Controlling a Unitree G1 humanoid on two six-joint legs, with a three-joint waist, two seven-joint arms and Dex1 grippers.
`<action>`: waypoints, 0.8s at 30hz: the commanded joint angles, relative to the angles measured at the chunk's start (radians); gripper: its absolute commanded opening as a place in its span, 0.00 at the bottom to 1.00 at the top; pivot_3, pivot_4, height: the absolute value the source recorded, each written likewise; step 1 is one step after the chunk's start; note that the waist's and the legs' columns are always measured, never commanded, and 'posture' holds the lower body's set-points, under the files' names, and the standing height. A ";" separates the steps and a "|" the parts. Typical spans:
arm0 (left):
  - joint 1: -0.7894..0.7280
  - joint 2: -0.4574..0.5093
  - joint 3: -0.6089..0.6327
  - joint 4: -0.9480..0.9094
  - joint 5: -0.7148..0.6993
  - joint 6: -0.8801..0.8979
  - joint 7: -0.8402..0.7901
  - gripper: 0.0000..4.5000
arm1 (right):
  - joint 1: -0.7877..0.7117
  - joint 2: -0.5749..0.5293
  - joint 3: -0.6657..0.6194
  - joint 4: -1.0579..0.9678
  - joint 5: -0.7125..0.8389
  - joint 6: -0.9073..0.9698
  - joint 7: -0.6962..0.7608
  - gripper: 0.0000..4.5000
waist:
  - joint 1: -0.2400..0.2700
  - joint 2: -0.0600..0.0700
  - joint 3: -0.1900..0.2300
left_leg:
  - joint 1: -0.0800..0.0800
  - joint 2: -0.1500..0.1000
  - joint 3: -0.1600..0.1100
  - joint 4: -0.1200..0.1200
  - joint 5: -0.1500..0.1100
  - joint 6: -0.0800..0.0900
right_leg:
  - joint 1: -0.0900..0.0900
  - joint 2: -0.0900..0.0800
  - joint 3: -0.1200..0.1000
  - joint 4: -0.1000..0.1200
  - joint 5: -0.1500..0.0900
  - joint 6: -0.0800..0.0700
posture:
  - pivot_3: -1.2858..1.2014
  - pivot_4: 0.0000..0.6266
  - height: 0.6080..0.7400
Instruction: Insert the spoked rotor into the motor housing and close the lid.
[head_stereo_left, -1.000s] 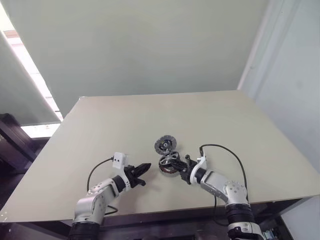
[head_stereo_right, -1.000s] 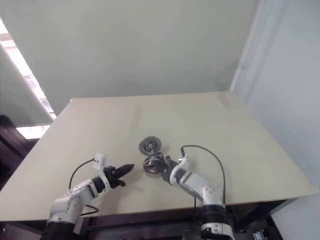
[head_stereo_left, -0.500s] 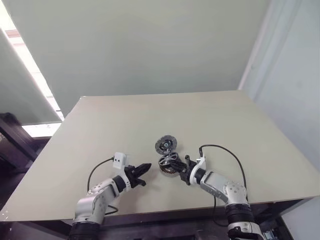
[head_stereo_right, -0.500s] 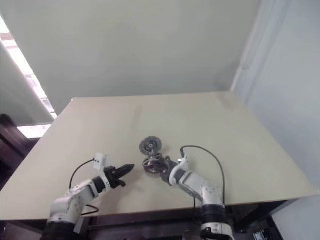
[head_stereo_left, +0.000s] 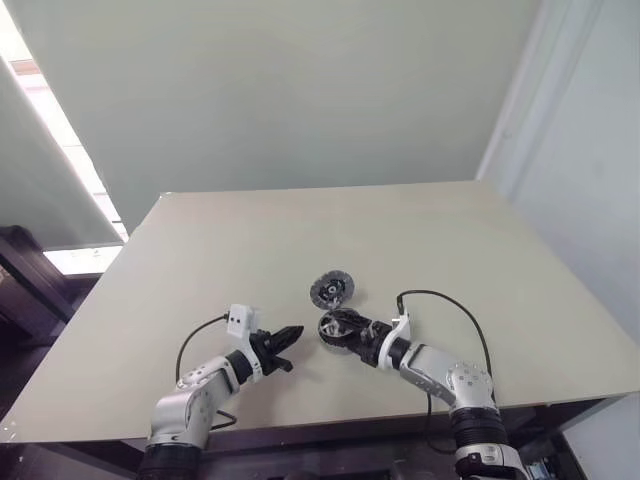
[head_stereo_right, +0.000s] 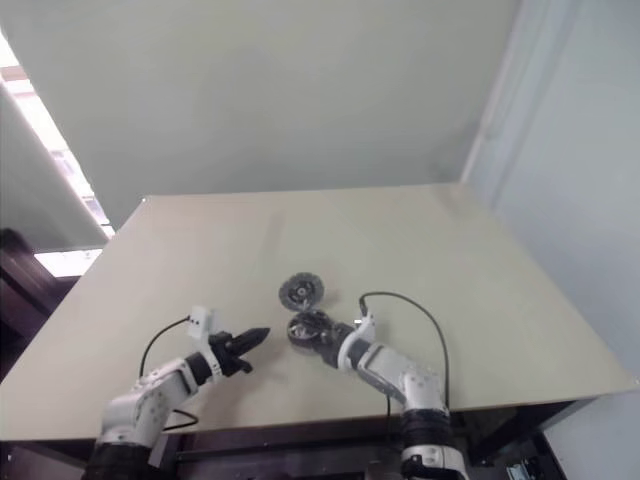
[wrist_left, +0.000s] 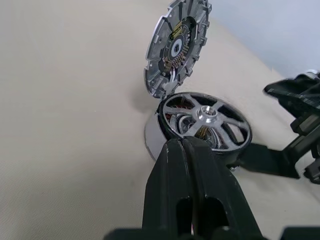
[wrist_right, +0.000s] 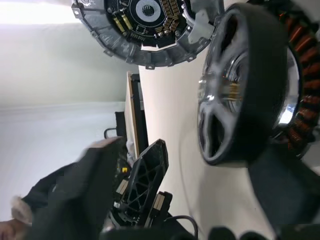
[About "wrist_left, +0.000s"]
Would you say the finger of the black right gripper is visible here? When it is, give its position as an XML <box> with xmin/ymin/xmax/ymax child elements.
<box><xmin>238</xmin><ymin>143</ymin><xmax>301</xmax><ymax>180</ymax></box>
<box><xmin>263</xmin><ymin>74</ymin><xmax>320</xmax><ymax>112</ymax></box>

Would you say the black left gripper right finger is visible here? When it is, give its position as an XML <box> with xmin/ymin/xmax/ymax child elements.
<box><xmin>183</xmin><ymin>135</ymin><xmax>263</xmax><ymax>237</ymax></box>

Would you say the silver hinged motor lid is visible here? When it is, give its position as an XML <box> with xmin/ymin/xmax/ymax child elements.
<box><xmin>143</xmin><ymin>0</ymin><xmax>213</xmax><ymax>99</ymax></box>

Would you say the silver spoked rotor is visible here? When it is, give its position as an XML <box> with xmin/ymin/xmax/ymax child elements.
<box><xmin>159</xmin><ymin>92</ymin><xmax>252</xmax><ymax>154</ymax></box>

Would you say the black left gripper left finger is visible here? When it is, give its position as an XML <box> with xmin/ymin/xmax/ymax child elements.
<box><xmin>141</xmin><ymin>138</ymin><xmax>195</xmax><ymax>236</ymax></box>

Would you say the round silver motor housing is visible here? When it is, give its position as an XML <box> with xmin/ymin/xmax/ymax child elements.
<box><xmin>144</xmin><ymin>91</ymin><xmax>253</xmax><ymax>173</ymax></box>

